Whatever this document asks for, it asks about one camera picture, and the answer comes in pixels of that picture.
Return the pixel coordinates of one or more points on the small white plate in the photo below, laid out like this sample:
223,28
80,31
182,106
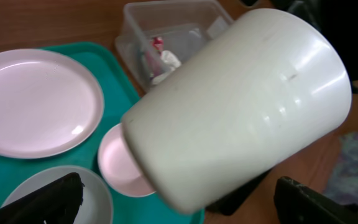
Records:
118,168

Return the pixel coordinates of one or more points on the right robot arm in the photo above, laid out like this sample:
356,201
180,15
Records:
337,21

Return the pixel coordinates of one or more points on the white napkin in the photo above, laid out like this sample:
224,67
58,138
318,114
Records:
170,63

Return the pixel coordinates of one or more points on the white cup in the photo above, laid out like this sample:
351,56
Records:
264,89

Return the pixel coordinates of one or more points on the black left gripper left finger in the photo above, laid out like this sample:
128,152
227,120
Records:
57,203

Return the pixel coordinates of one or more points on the black tray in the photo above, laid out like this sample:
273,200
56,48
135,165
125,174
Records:
230,203

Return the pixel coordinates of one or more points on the clear plastic bin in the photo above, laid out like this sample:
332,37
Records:
185,26

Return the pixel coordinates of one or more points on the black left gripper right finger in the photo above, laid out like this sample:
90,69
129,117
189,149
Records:
295,203

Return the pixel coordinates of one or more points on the grey bowl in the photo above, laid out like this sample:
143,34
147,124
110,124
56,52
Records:
97,206

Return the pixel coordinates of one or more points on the red snack wrapper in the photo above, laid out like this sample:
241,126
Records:
152,57

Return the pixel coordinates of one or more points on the teal serving tray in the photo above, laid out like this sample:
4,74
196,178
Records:
119,96

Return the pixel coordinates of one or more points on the large white plate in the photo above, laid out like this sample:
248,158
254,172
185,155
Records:
49,103

